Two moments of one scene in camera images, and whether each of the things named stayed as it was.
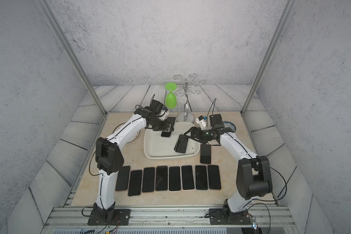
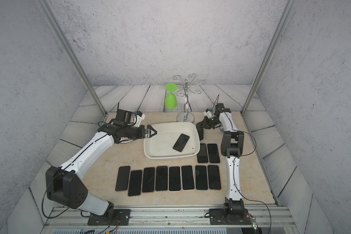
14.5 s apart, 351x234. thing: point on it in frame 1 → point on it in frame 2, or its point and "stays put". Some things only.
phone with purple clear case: x=122 y=181 stays put
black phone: x=201 y=175 stays put
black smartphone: x=170 y=120 → x=213 y=153
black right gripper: x=194 y=129 → x=205 y=125
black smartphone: x=181 y=144 stays put
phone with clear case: x=148 y=181 stays put
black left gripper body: x=161 y=125 → x=134 y=132
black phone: x=214 y=177 stays put
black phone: x=135 y=183 stays put
